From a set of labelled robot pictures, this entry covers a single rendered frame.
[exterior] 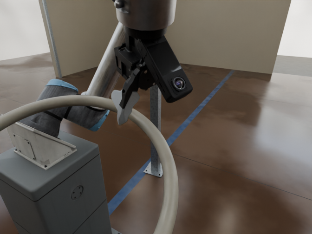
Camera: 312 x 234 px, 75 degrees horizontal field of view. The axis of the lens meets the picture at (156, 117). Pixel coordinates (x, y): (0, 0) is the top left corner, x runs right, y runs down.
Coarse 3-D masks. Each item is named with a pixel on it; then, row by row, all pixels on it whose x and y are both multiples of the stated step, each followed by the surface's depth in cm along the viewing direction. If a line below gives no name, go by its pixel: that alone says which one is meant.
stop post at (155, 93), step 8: (152, 88) 176; (152, 96) 179; (160, 96) 183; (152, 104) 183; (160, 104) 186; (152, 112) 187; (160, 112) 190; (152, 120) 190; (160, 120) 194; (160, 128) 199; (152, 144) 203; (152, 152) 207; (152, 160) 212; (152, 168) 217; (160, 168) 221; (160, 176) 210
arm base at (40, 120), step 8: (40, 112) 97; (48, 112) 98; (24, 120) 94; (32, 120) 95; (40, 120) 96; (48, 120) 98; (56, 120) 101; (40, 128) 95; (48, 128) 97; (56, 128) 101; (56, 136) 103
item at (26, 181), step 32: (0, 160) 103; (64, 160) 103; (96, 160) 116; (0, 192) 109; (32, 192) 85; (64, 192) 100; (96, 192) 123; (32, 224) 103; (64, 224) 105; (96, 224) 130
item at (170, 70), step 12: (144, 48) 32; (156, 48) 33; (168, 48) 34; (144, 60) 34; (156, 60) 32; (168, 60) 33; (156, 72) 32; (168, 72) 32; (180, 72) 33; (168, 84) 32; (180, 84) 32; (168, 96) 32; (180, 96) 32
